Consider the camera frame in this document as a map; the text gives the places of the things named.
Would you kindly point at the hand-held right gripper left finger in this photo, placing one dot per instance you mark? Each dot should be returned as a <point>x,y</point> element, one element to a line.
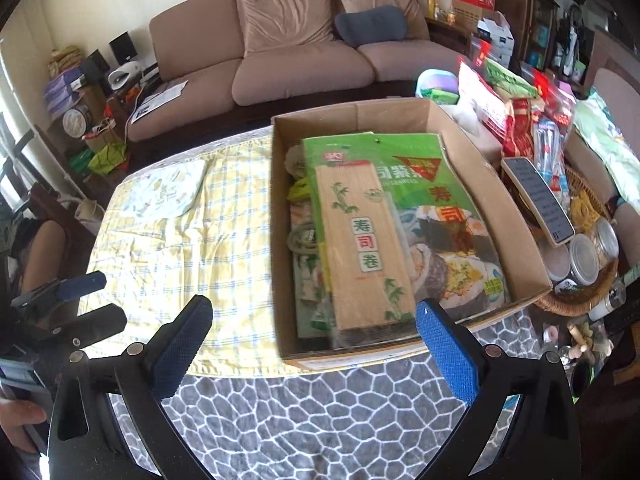
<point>180,350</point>

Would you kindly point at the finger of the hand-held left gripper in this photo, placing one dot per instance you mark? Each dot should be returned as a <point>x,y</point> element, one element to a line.
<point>95,325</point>
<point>80,285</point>

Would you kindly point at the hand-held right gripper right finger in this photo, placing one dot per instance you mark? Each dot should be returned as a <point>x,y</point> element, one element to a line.
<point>445,355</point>

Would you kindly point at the printed cardboard box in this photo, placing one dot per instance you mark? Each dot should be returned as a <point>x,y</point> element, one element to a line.
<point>505,220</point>

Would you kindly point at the green sushi seaweed packet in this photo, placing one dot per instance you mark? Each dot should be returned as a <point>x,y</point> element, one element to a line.
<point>380,220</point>

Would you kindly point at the person's left hand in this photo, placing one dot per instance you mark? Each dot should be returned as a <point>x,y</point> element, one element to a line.
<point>17,417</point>

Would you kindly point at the person's leg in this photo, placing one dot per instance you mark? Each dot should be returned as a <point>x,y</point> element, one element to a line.
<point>45,255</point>

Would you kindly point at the yellow checked tablecloth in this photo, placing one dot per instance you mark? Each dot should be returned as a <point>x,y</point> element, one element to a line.
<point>200,260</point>

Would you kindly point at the pale blue patterned cloth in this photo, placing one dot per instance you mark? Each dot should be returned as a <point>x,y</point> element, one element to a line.
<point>162,189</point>

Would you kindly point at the green bag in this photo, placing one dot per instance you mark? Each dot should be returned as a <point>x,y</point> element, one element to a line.
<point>107,159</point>

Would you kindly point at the wicker basket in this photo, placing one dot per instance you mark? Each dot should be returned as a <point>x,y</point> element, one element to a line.
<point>565,302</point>

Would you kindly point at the small wooden pieces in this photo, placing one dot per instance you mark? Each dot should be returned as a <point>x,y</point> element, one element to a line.
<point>587,342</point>

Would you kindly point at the pale printed packet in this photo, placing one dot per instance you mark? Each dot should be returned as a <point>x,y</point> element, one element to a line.
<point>310,285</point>

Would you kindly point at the grey stone pattern cloth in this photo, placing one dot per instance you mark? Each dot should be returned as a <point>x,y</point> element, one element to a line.
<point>310,425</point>

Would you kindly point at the round tin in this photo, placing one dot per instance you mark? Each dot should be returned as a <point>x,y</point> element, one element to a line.
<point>76,121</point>

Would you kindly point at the jar with metal lid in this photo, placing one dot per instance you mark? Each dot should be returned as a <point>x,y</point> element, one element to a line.
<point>606,241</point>
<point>584,259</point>

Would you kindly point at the bottle with black cap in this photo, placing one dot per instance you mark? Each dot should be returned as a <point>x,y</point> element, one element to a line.
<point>609,301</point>

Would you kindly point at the flat device with text screen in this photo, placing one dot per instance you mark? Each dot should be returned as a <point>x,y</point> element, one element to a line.
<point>537,200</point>

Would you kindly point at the stack of purple boxes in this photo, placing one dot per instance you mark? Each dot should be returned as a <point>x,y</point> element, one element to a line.
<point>62,92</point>

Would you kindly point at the yellow rubber bands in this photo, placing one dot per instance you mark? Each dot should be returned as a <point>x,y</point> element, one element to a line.
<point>584,214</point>

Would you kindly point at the papers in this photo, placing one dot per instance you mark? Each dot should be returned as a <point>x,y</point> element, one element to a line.
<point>157,101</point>

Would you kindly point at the white grey appliance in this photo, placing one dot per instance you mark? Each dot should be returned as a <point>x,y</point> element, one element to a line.
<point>125,76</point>

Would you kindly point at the black speaker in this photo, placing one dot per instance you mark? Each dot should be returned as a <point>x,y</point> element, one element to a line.
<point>122,46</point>
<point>95,66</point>

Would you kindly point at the straw bundle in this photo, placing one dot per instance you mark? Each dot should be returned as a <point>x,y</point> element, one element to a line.
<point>64,60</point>

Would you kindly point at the clear bag of tubes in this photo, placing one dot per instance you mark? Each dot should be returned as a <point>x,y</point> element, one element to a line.
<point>550,155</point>

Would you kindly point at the red snack packet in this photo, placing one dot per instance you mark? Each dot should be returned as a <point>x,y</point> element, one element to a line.
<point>517,127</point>

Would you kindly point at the brown sofa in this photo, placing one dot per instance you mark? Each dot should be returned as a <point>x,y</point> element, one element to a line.
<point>210,70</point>

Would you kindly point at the white red packet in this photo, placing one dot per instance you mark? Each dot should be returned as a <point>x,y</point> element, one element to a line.
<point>480,92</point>

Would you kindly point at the light green bedding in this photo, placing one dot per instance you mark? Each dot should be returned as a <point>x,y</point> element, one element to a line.
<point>610,145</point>

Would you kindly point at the pastel plastic container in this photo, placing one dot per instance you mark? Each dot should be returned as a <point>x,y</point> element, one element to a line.
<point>436,84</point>

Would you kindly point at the white blue boxes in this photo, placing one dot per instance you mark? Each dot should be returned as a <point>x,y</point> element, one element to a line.
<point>496,37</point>

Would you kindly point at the dark grey pillow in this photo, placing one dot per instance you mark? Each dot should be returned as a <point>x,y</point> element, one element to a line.
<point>372,26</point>

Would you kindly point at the brown cardboard box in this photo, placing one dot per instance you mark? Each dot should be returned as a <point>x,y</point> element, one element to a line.
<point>469,15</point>

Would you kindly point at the yellow bottle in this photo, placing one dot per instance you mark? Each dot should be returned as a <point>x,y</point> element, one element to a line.
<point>431,2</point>

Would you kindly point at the dark wooden cabinet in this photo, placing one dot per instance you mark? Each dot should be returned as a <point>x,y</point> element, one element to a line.
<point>525,10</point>

